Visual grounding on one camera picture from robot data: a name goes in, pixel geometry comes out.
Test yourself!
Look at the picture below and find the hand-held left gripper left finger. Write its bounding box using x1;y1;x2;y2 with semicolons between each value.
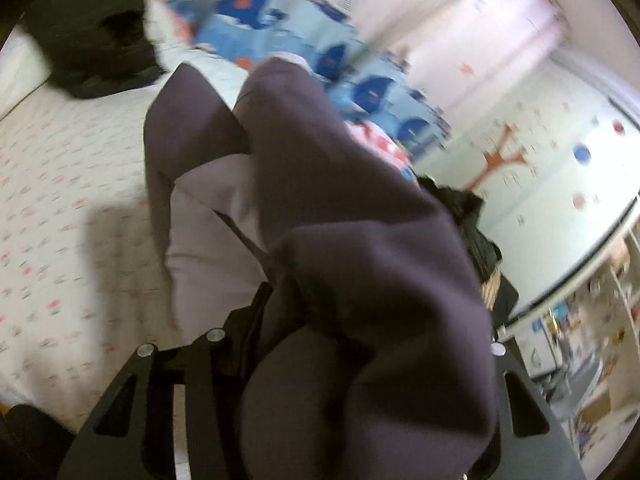
57;284;275;480

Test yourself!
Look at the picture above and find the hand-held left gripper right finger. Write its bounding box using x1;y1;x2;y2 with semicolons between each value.
479;341;587;480

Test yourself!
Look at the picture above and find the two-tone purple sweatshirt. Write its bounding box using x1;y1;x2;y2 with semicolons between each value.
142;55;502;480

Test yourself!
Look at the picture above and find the person's right hand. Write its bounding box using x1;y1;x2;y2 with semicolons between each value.
479;269;502;307

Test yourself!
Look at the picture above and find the cluttered shelf unit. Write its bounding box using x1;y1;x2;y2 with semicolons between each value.
500;217;640;463

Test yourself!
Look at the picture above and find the pink patterned cloth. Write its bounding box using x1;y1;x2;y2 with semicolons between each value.
347;119;417;178

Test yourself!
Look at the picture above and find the pale pink curtain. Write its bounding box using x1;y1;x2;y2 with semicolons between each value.
277;0;573;128

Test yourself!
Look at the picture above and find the cherry print bed sheet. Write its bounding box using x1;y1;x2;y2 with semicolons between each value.
0;50;261;433

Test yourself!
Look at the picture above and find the blue whale print blanket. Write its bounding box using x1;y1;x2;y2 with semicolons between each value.
167;0;453;153

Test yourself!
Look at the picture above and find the black cloth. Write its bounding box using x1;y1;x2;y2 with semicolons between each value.
24;0;167;100

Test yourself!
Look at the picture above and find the orange wall sticker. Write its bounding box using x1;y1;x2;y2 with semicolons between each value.
464;122;532;192

